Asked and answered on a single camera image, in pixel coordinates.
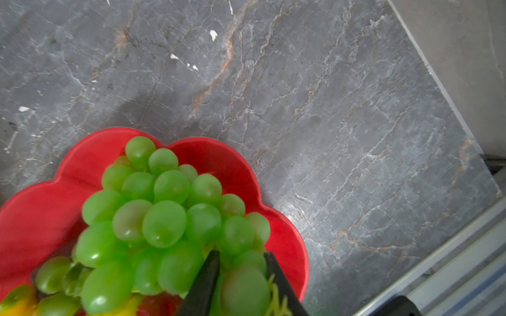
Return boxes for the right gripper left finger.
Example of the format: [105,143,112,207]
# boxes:
[175,250,220,316]

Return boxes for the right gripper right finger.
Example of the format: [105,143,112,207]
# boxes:
[264,252,308,315]

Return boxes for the green fake grapes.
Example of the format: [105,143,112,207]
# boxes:
[36,136,272,315]

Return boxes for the red flower-shaped plate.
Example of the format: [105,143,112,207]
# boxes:
[1,127,310,304]

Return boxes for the yellow fake bell pepper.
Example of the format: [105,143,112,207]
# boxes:
[1,284,38,316]

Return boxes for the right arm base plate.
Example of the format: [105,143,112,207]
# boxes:
[370,296,422,316]

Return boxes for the aluminium mounting rail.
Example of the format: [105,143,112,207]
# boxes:
[357,198,505,315]

